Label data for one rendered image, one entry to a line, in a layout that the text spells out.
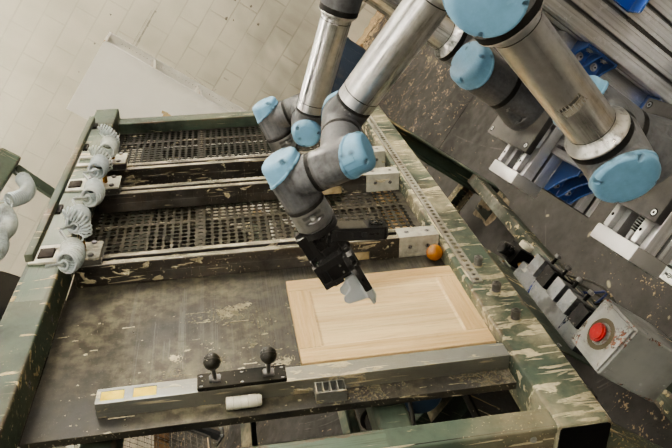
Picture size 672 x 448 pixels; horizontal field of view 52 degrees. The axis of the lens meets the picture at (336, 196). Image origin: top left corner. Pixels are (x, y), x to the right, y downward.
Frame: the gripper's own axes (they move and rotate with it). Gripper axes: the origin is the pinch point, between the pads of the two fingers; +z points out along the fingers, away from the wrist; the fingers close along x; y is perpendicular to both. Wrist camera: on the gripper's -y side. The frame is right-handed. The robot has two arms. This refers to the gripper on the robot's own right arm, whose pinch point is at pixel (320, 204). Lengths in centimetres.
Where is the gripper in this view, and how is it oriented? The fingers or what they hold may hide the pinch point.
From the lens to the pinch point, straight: 206.0
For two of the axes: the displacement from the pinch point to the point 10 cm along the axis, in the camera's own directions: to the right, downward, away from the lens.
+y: -8.0, 5.2, -3.0
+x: 4.6, 1.9, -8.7
